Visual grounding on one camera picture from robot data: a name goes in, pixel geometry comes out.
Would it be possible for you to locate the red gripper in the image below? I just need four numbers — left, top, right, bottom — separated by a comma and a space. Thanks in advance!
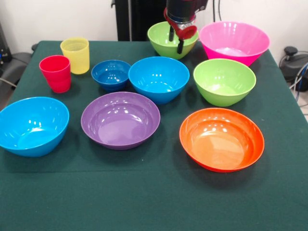
163, 7, 198, 55

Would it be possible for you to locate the yellow plastic cup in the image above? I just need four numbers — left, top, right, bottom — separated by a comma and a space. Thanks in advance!
60, 37, 90, 75

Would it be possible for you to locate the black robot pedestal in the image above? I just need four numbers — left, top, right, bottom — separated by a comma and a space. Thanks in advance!
111, 0, 169, 41

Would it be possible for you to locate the green plastic bowl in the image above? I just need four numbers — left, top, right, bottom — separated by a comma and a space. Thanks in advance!
193, 58, 257, 107
147, 21, 200, 60

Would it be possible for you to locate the blue and grey cable bundle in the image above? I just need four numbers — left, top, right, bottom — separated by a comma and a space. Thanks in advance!
288, 61, 308, 108

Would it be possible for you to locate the black hanging cable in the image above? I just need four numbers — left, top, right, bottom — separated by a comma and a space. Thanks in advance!
213, 0, 222, 21

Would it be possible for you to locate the light blue plastic bowl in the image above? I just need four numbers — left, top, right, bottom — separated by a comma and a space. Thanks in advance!
0, 96, 70, 158
128, 56, 191, 105

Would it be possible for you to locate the dark green tablecloth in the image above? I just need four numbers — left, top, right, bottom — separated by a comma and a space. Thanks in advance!
0, 40, 308, 231

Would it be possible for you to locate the grey office chair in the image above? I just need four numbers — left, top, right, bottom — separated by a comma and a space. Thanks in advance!
0, 23, 39, 88

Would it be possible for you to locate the small dark blue bowl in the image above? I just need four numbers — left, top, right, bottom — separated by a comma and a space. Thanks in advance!
91, 59, 132, 92

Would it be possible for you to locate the red plastic cup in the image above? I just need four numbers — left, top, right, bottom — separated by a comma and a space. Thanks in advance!
39, 55, 72, 94

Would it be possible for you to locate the orange plastic bowl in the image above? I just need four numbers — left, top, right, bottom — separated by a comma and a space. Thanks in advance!
179, 107, 265, 173

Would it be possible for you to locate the pink plastic bowl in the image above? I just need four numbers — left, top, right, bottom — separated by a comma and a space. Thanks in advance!
199, 21, 270, 67

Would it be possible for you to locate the purple plastic bowl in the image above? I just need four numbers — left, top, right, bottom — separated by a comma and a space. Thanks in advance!
80, 91, 161, 151

